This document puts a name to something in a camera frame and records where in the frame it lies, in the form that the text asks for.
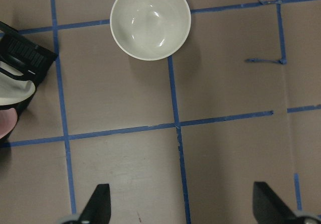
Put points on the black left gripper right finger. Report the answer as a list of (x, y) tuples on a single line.
[(268, 207)]

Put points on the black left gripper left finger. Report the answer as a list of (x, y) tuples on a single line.
[(98, 208)]

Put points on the pink plate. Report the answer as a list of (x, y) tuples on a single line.
[(9, 118)]

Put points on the white plate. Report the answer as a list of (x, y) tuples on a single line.
[(15, 91)]

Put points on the black plate rack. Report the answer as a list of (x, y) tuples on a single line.
[(22, 59)]

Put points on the white ceramic bowl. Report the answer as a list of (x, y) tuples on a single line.
[(150, 30)]

